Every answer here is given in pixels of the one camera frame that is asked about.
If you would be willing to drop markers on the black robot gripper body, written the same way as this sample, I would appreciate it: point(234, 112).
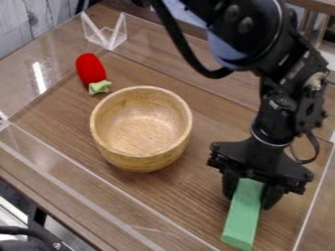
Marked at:
point(261, 162)

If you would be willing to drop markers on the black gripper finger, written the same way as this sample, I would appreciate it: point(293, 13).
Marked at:
point(230, 183)
point(271, 195)

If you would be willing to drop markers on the green foam block stick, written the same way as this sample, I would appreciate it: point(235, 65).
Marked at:
point(243, 215)

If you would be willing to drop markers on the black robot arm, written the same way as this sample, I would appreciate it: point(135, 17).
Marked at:
point(254, 37)

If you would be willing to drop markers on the brown wooden bowl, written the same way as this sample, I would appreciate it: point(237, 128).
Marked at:
point(141, 126)

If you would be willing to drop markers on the red plush strawberry toy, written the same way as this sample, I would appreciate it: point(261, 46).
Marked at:
point(93, 74)

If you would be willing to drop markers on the wooden chair in background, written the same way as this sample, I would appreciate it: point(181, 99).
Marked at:
point(318, 12)

